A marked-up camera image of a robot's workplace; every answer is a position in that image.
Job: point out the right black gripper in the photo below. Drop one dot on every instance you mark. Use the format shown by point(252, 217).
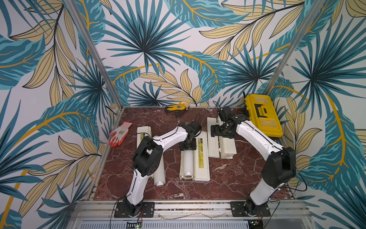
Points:
point(216, 130)

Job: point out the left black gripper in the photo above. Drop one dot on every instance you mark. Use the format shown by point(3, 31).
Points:
point(182, 147)

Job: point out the white wrap dispenser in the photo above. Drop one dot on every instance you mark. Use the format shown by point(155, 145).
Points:
point(218, 146)
point(201, 171)
point(143, 134)

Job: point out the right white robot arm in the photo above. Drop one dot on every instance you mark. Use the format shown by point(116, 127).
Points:
point(280, 166)

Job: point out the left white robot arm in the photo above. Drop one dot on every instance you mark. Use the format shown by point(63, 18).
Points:
point(182, 132)

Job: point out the long left plastic wrap roll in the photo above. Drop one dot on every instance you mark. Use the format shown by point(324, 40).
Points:
point(159, 176)

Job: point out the yellow black work glove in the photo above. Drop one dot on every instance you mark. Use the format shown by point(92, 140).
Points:
point(178, 109)

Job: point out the yellow black toolbox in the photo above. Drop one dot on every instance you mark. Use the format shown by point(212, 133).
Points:
point(263, 115)

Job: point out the red white work glove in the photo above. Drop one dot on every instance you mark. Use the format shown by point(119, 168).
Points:
point(119, 134)

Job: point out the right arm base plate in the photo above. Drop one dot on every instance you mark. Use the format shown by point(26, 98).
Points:
point(249, 209)

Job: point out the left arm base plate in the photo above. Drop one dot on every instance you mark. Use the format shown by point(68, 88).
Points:
point(127, 210)

